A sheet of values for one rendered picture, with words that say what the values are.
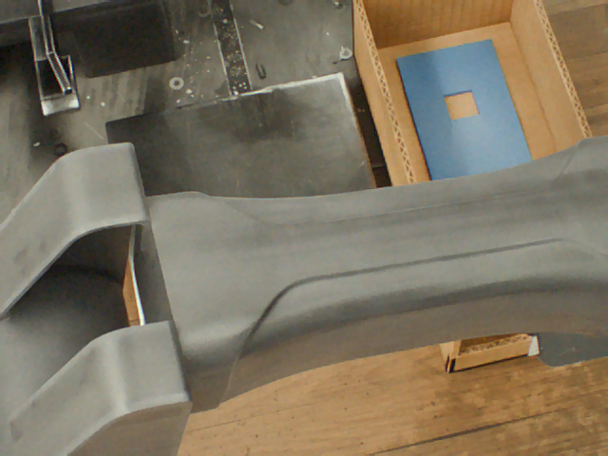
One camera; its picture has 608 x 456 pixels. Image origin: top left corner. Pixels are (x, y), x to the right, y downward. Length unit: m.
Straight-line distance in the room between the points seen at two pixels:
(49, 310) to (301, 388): 0.36
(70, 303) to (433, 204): 0.13
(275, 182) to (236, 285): 0.43
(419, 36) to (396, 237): 0.49
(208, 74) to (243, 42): 0.04
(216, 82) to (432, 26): 0.16
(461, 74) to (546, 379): 0.23
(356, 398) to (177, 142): 0.21
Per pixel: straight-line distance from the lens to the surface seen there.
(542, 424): 0.77
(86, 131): 0.87
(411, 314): 0.40
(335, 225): 0.39
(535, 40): 0.84
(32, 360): 0.43
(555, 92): 0.82
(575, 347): 0.63
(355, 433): 0.76
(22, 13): 0.83
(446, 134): 0.84
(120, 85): 0.88
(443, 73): 0.86
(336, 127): 0.83
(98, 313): 0.44
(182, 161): 0.82
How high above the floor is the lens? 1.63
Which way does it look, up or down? 65 degrees down
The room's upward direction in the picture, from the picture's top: 5 degrees counter-clockwise
